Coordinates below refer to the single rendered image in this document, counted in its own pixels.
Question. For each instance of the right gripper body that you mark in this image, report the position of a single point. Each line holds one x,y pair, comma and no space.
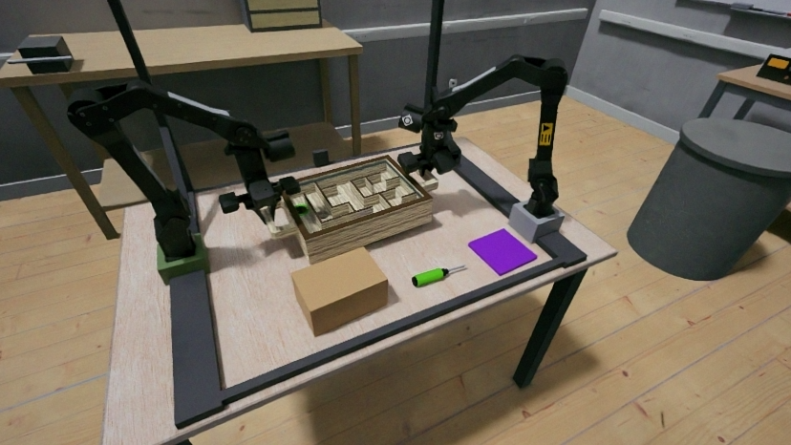
229,202

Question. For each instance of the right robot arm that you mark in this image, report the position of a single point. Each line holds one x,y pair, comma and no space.
99,121

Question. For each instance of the wooden maze board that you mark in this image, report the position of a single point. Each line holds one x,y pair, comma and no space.
350,206

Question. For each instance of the purple flat block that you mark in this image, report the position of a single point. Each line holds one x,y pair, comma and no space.
502,251

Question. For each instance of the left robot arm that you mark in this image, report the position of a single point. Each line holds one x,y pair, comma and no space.
551,77

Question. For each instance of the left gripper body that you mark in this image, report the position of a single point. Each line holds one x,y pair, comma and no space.
410,163

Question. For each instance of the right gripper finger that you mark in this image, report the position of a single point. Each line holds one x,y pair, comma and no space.
272,208
258,212

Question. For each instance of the brown cardboard box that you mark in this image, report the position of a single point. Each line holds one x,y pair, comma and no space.
341,289

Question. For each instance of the green screwdriver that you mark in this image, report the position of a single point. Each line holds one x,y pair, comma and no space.
432,275

